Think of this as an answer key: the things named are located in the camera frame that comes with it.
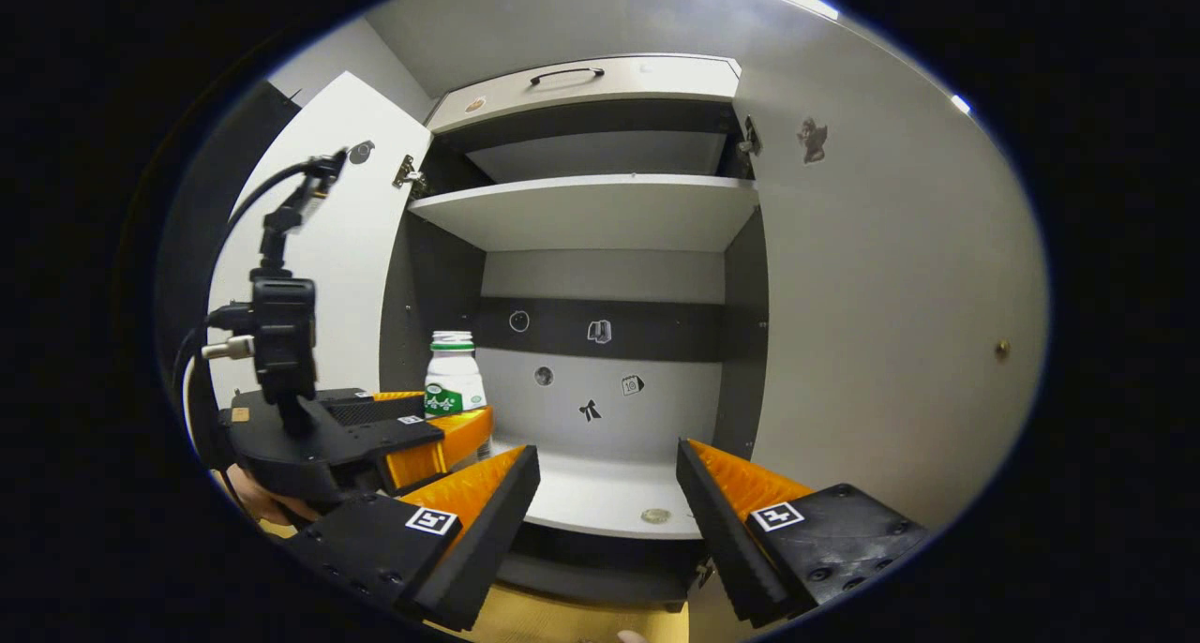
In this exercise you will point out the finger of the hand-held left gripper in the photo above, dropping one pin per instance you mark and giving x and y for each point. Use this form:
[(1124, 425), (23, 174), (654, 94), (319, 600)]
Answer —
[(403, 435), (375, 409)]

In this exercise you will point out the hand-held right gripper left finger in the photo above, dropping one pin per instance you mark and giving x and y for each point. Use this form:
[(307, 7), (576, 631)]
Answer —
[(487, 540)]

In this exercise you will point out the white cabinet door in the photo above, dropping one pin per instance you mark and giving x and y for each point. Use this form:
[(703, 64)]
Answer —
[(891, 296), (366, 249)]

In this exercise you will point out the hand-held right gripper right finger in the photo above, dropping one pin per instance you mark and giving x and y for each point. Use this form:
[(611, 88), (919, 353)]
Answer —
[(722, 540)]

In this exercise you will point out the grey white cabinet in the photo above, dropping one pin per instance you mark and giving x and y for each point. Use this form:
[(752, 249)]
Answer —
[(600, 277)]

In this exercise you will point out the white cabinet shelf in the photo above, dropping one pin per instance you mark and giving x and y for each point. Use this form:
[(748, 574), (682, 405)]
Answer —
[(591, 214)]

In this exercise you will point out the white plastic bottle green label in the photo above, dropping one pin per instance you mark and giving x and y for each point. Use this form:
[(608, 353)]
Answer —
[(455, 376)]

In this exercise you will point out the small ceiling light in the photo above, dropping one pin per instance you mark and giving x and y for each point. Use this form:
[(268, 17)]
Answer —
[(961, 104)]

